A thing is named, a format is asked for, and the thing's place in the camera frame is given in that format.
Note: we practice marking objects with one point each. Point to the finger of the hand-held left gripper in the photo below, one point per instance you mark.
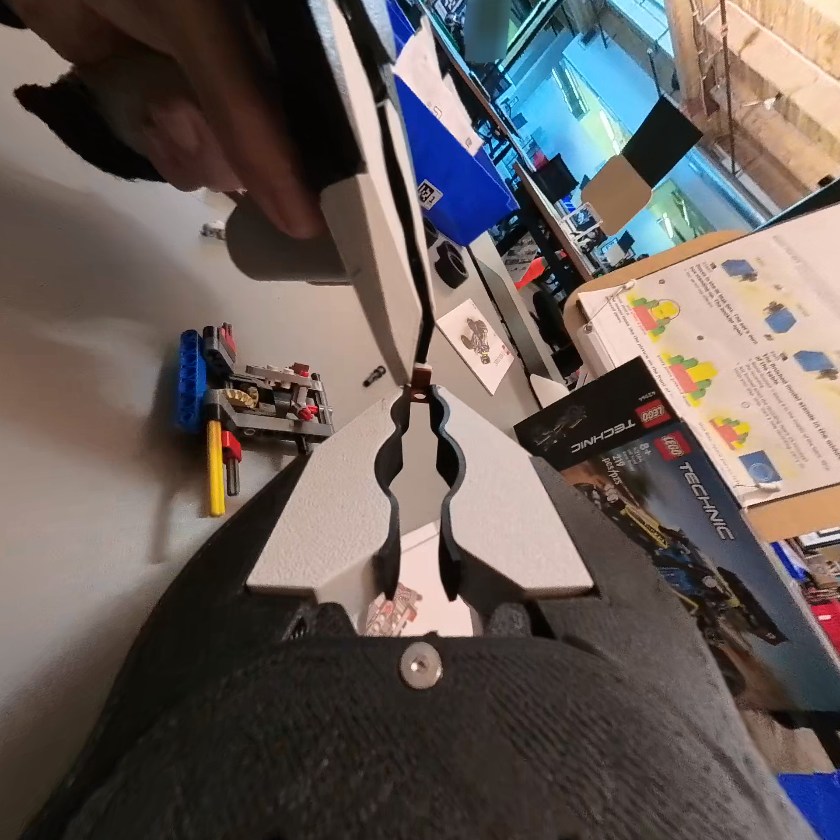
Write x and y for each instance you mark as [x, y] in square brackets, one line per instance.
[394, 65]
[380, 262]

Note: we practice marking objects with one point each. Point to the pile of loose lego pieces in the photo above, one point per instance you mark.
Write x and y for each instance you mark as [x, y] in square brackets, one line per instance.
[213, 229]

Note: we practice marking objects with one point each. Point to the white stand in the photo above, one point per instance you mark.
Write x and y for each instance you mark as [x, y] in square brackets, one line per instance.
[548, 390]

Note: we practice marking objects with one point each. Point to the orange plastic object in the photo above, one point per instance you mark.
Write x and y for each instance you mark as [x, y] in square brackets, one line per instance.
[530, 272]

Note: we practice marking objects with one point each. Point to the blue plastic object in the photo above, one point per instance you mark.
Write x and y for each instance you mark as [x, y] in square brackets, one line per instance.
[814, 807]

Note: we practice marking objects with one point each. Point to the blue storage bin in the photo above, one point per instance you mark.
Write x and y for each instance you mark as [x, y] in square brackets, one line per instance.
[453, 170]

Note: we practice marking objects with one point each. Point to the hanging black and tan sign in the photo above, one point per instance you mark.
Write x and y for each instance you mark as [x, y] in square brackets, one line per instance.
[656, 151]

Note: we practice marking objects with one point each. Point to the printed paper sheet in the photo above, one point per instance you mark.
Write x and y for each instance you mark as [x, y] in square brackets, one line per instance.
[754, 328]

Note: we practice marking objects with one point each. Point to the open instruction booklet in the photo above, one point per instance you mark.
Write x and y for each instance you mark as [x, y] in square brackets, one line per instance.
[426, 577]

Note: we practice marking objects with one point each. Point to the dark flat panel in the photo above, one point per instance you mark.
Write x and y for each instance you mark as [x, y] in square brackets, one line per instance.
[518, 315]

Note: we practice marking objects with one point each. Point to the black lego pin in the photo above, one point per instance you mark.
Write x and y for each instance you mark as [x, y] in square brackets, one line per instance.
[375, 376]

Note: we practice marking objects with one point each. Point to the partly built lego chassis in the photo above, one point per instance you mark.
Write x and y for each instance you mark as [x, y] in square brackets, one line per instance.
[275, 407]

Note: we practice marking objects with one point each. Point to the light wooden board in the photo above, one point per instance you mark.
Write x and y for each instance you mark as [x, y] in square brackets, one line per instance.
[787, 518]

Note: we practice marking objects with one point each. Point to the black rubber tyre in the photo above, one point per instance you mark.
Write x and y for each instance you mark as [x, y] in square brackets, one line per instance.
[451, 264]
[431, 231]

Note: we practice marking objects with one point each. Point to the closed instruction booklet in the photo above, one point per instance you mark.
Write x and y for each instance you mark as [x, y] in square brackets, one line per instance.
[479, 348]

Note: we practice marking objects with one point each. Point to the brown and grey lego bracket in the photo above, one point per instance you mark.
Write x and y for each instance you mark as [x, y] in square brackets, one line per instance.
[420, 377]

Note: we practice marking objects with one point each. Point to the white paper sheets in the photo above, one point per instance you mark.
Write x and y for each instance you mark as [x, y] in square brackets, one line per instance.
[439, 92]

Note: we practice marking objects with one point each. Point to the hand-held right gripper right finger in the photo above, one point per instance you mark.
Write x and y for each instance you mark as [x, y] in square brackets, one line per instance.
[518, 525]

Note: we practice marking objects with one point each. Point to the black lego set box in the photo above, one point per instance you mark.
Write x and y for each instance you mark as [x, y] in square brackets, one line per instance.
[656, 512]

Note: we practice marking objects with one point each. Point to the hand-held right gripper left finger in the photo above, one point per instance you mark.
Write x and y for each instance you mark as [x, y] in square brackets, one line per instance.
[321, 525]

